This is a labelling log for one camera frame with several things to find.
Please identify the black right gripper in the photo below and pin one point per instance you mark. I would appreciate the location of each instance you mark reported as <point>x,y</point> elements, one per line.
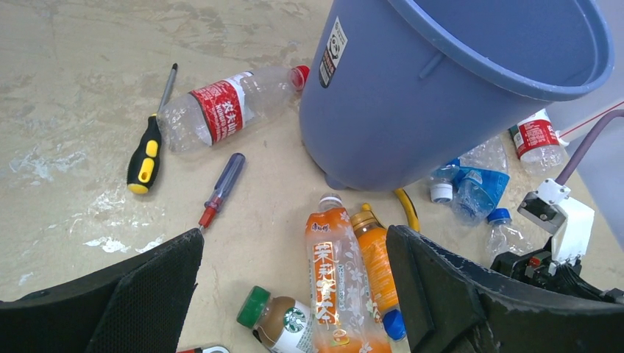
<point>539,270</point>

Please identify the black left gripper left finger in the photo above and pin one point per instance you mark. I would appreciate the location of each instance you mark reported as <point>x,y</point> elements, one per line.
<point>136,305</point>

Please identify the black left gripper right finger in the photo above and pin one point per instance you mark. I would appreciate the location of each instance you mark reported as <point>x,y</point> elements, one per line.
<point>451,304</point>

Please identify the small clear bottle blue cap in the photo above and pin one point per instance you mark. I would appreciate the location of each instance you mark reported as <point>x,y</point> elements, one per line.
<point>505,237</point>

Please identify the orange juice bottle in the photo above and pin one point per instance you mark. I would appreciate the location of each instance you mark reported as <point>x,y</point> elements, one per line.
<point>371,236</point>

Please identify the orange tea bottle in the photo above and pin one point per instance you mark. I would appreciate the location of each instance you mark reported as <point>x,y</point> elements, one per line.
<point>342,309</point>

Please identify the Starbucks bottle green cap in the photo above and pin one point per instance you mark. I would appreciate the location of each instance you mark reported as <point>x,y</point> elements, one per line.
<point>280,323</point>

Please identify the blue plastic bin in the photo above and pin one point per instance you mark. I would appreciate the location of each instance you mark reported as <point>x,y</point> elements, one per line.
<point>397,88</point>

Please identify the crushed blue label bottle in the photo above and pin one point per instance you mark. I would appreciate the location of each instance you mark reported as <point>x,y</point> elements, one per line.
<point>480,182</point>

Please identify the red label bottle by pipe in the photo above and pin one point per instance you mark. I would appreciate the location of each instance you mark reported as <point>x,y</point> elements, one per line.
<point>537,145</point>

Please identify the clear bottle white cap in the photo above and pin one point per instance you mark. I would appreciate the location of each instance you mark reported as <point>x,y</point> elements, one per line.
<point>441,182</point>

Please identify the black yellow screwdriver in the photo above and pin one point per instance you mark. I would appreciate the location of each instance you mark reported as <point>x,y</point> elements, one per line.
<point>144,163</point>

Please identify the blue red screwdriver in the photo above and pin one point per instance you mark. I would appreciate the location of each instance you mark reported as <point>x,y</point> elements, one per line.
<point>222,189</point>

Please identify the clear bottle red label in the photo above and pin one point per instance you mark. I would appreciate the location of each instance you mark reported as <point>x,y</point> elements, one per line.
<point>207,115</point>

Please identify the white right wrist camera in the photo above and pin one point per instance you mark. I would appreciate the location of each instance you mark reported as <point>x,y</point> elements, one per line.
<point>567,220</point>

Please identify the yellow handled pliers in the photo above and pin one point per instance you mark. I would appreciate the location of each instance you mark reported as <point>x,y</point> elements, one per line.
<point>407,205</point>

